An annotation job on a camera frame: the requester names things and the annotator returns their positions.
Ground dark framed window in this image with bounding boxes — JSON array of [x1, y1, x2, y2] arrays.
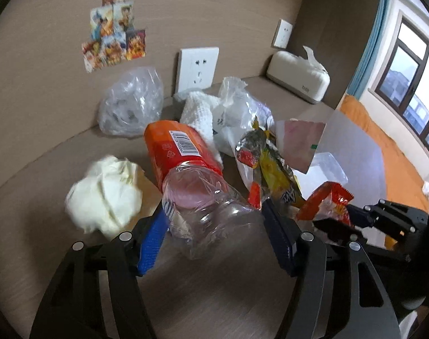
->
[[375, 16, 429, 149]]

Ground pink paper sheet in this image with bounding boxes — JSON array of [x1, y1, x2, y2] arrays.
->
[[276, 119, 326, 174]]

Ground anime stickers on wall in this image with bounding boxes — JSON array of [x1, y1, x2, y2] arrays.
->
[[81, 0, 146, 73]]

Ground white wall power socket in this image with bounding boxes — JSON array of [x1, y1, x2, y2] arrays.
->
[[175, 47, 219, 93]]

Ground red snack wrapper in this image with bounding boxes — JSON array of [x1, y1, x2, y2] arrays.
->
[[295, 181, 354, 227]]

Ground teal curtain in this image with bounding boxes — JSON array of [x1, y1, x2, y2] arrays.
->
[[346, 0, 390, 100]]

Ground clear crumpled plastic bag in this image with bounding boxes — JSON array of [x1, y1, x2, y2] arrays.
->
[[97, 67, 164, 138]]

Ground plastic bottle orange label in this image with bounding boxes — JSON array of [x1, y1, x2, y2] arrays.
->
[[144, 120, 263, 259]]

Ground white wall switch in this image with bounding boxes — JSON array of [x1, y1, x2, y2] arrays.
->
[[272, 19, 293, 49]]

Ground yellow foil snack wrapper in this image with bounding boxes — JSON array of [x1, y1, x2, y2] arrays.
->
[[234, 119, 306, 213]]

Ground crumpled cream tissue ball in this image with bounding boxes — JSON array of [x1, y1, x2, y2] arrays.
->
[[65, 155, 143, 239]]

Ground white plastic bag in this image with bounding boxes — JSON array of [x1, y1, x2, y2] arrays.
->
[[212, 77, 273, 157]]

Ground white tissue box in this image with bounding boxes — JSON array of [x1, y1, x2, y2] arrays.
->
[[266, 46, 331, 104]]

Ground orange bed cover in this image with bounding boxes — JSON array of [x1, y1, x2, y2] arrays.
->
[[339, 94, 429, 213]]

